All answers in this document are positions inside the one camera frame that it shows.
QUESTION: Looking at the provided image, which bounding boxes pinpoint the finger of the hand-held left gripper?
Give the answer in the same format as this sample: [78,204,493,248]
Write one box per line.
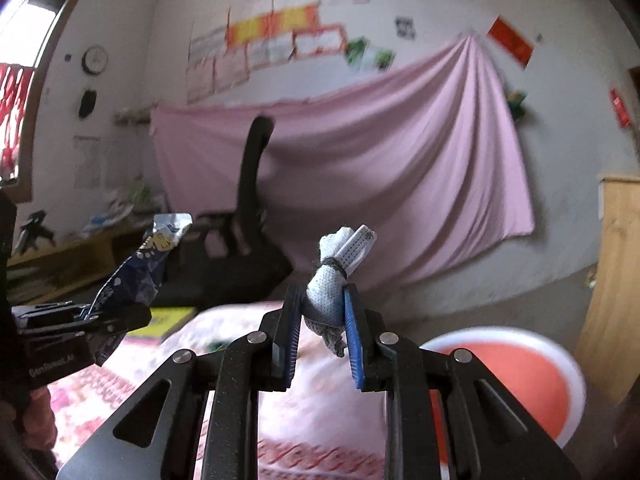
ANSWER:
[82,303,153,337]

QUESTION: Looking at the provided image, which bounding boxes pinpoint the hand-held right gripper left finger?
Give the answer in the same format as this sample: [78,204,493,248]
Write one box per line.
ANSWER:
[65,282,306,480]

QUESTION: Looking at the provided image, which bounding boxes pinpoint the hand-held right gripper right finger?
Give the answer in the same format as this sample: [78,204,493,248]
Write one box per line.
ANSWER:
[344,282,581,480]

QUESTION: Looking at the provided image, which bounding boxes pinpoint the blue snack wrapper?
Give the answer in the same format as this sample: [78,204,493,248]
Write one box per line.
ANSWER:
[89,212,194,367]

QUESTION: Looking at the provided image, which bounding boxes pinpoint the white mesh cloth bundle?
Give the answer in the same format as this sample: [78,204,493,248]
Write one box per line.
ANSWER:
[302,226,378,359]

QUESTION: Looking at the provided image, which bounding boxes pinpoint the orange bin with white rim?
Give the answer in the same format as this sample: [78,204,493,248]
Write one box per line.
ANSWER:
[419,327,587,452]

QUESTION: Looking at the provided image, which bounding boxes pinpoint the person's left hand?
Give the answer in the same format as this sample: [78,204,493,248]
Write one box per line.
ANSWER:
[21,387,57,455]

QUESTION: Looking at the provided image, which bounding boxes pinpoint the yellow book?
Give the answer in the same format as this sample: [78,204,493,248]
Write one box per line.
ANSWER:
[125,306,197,345]

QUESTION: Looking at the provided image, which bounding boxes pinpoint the pink floral blanket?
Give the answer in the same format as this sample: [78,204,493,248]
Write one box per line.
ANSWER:
[46,302,397,480]

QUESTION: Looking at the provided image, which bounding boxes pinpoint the low wooden shelf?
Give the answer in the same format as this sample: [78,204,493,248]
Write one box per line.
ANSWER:
[7,222,152,307]

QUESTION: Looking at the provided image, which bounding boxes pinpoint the pile of papers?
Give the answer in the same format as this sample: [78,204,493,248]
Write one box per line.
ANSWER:
[81,179,169,239]

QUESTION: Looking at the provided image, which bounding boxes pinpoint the black tripod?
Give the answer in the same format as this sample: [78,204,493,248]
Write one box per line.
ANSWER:
[14,211,57,257]

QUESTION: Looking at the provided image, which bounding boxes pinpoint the black office chair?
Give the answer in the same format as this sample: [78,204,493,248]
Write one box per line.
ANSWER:
[155,115,295,307]

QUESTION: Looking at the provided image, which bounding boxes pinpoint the white printed paper sheet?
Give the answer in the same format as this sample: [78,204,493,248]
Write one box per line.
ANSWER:
[72,134,103,189]

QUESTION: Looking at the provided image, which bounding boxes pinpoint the pink hanging sheet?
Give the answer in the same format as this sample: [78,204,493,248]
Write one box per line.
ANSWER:
[149,32,536,292]

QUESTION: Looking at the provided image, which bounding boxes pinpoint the red window paper cutting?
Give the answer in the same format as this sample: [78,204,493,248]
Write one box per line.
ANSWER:
[0,62,37,172]

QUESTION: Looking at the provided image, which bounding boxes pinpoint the wooden cabinet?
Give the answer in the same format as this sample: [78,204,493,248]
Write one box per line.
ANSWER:
[574,175,640,407]

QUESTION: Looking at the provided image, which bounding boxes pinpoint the wall hook rack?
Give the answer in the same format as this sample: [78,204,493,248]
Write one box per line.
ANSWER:
[113,107,152,129]

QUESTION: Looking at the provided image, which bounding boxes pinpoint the round wall clock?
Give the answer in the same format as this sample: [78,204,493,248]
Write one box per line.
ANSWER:
[81,45,110,76]

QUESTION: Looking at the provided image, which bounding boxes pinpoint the green wall photos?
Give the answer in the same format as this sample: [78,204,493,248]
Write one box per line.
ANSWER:
[345,37,396,72]

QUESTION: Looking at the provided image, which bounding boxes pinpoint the green wall card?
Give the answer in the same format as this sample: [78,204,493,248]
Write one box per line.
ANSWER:
[506,89,529,121]

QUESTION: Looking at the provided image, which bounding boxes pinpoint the wall poster collage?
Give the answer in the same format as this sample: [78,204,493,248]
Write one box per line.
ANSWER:
[185,0,374,106]

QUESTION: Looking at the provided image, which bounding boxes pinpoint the red wall paper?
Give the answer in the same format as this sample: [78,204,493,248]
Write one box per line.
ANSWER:
[487,16,535,67]

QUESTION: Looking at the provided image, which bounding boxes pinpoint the red wall sign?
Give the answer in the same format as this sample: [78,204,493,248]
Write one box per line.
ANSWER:
[608,87,636,129]

